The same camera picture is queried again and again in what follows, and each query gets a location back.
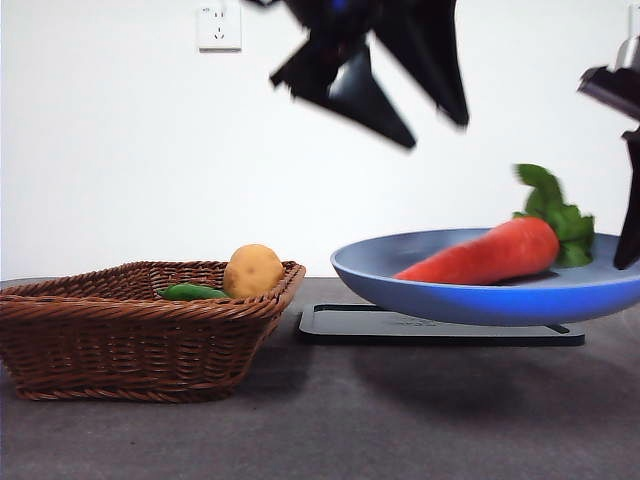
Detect orange carrot with green leaves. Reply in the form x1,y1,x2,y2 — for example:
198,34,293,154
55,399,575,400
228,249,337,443
393,163,596,287

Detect blue round plate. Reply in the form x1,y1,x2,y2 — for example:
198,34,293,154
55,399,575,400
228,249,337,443
329,227,640,328

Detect yellow-brown potato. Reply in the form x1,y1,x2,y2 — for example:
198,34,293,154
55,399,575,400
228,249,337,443
222,243,286,301

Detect black flat tray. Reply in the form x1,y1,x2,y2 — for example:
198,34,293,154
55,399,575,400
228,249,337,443
297,303,586,348

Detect green pepper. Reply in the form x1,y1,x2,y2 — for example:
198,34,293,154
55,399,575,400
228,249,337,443
155,282,232,302

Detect brown wicker basket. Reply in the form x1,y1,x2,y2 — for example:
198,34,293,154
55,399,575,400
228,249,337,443
0,259,307,404

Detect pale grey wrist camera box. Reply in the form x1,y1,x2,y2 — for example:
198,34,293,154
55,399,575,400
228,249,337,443
613,39,640,72

